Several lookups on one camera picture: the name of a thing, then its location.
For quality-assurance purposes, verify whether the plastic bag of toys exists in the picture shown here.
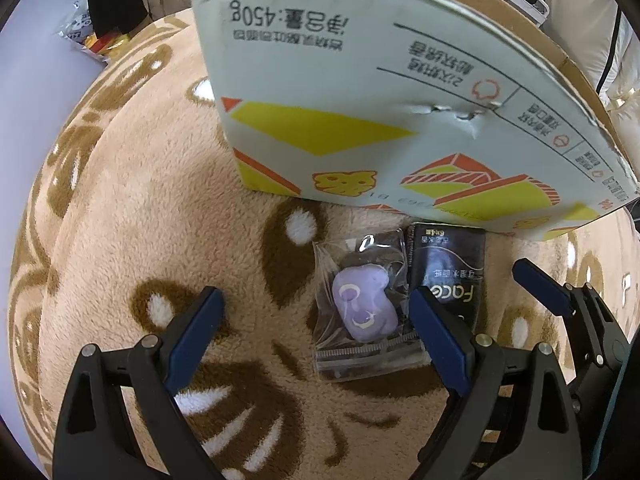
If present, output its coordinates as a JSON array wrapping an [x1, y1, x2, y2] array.
[[55, 0, 138, 68]]

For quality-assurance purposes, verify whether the black tissue pack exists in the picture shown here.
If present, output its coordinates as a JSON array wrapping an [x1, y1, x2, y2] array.
[[404, 220, 487, 341]]

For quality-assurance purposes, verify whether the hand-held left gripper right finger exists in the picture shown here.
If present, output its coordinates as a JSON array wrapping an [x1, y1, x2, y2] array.
[[407, 285, 583, 480]]

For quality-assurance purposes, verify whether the cardboard box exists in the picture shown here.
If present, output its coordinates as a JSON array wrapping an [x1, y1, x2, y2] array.
[[191, 0, 640, 238]]

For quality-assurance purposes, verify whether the purple toy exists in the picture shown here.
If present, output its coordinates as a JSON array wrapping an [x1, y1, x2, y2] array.
[[311, 227, 433, 383]]

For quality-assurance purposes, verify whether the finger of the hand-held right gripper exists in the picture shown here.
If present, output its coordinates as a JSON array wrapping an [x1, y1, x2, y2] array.
[[512, 258, 631, 401]]

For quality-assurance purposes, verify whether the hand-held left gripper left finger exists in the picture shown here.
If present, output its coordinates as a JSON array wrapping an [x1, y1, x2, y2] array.
[[52, 286, 226, 480]]

